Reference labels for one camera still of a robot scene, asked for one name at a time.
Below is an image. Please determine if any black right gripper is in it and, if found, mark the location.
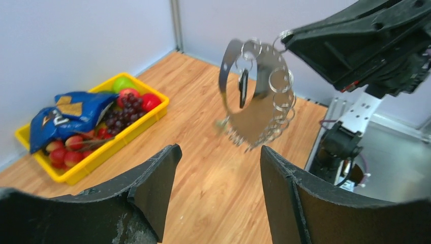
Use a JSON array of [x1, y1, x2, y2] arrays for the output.
[[281, 1, 430, 99]]

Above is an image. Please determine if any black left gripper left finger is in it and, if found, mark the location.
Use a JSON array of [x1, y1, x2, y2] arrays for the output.
[[1, 144, 182, 243]]

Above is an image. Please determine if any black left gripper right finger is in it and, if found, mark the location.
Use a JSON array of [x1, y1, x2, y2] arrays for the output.
[[260, 146, 430, 244]]

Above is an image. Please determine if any large metal key organizer ring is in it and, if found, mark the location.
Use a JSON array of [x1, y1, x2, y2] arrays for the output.
[[213, 29, 297, 154]]

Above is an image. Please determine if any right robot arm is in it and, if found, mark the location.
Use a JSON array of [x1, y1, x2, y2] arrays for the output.
[[281, 0, 430, 186]]

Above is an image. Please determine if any yellow plastic bin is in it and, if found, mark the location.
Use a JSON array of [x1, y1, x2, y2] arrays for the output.
[[15, 73, 169, 185]]

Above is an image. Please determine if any red cherry cluster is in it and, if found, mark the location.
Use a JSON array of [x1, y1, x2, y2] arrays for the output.
[[43, 129, 114, 171]]

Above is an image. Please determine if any purple grape bunch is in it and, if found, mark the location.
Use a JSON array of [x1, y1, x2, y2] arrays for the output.
[[98, 97, 146, 139]]

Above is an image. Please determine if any black key fob with key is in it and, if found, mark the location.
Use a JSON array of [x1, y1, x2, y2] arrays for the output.
[[238, 69, 249, 109]]

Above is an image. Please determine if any red tomato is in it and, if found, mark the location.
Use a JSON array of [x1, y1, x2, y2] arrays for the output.
[[141, 93, 162, 112]]

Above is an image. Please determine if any blue chips bag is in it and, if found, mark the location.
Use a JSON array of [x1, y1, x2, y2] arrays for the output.
[[29, 91, 119, 154]]

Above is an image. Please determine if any red apple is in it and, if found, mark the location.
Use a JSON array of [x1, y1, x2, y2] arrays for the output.
[[116, 88, 140, 108]]

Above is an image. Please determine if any green apple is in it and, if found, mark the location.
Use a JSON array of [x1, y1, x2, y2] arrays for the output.
[[111, 76, 137, 93]]

